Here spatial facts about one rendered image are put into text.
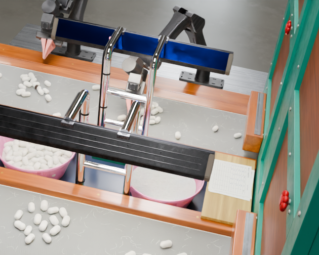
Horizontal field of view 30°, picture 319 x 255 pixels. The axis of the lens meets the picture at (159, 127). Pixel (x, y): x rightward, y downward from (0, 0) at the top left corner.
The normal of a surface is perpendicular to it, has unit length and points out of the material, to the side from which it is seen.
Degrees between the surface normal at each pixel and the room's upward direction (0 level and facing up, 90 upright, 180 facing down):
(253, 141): 90
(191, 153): 58
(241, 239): 0
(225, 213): 0
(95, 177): 0
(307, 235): 90
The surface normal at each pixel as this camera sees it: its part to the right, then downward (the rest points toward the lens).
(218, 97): 0.12, -0.80
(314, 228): -0.18, 0.56
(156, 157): -0.09, 0.04
